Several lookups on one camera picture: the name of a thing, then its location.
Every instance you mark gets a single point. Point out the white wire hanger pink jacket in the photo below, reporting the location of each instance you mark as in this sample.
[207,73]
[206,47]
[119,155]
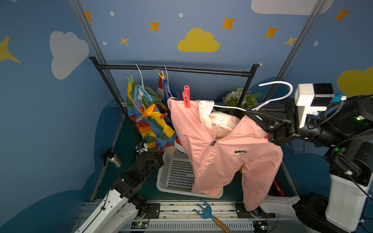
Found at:
[290,90]

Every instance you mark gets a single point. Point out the rainbow striped jacket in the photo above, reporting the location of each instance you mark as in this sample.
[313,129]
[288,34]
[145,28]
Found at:
[140,109]

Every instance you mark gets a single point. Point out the black clothes rack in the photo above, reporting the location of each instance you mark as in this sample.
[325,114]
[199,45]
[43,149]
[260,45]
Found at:
[104,71]

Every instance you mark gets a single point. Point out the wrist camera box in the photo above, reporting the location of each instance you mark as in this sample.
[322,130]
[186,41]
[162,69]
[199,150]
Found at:
[311,98]
[141,147]

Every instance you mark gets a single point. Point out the pink clothespin rainbow jacket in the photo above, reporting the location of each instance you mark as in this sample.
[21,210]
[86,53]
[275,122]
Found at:
[163,115]

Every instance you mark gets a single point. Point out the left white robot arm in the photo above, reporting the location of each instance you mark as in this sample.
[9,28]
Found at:
[122,203]

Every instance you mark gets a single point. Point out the artificial white flowers plant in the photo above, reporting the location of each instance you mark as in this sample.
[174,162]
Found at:
[232,98]

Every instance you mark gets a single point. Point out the white plastic laundry basket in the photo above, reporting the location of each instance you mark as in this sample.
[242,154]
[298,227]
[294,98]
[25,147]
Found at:
[176,175]

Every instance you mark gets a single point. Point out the yellow clothespin top blue jacket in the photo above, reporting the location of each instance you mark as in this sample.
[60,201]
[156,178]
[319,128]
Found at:
[161,75]

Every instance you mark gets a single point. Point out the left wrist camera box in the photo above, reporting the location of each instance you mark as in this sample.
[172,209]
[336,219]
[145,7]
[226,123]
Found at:
[141,147]

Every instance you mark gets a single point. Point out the white hanger rainbow jacket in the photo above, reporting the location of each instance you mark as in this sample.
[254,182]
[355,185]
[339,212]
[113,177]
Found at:
[142,82]

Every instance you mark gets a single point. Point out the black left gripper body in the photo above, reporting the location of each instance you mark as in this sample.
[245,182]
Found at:
[149,158]

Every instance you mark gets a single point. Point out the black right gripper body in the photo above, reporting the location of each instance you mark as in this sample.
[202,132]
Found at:
[288,122]

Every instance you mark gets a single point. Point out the green clothespin rainbow jacket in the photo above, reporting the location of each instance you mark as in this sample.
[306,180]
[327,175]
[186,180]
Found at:
[130,79]

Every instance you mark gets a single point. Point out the blue red white jacket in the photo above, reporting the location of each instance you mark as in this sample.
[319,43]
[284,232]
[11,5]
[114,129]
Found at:
[167,134]

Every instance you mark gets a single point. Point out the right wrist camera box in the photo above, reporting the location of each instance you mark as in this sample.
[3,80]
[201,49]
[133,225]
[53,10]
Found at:
[311,98]

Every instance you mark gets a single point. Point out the blue garden fork tool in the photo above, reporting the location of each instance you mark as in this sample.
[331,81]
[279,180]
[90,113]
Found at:
[206,213]

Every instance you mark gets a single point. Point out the red clothespin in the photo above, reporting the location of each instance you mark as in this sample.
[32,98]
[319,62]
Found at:
[186,96]

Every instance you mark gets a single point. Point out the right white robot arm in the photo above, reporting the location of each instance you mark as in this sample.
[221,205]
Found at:
[347,133]

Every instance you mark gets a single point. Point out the pink kids jacket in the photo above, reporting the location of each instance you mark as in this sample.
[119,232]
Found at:
[216,160]

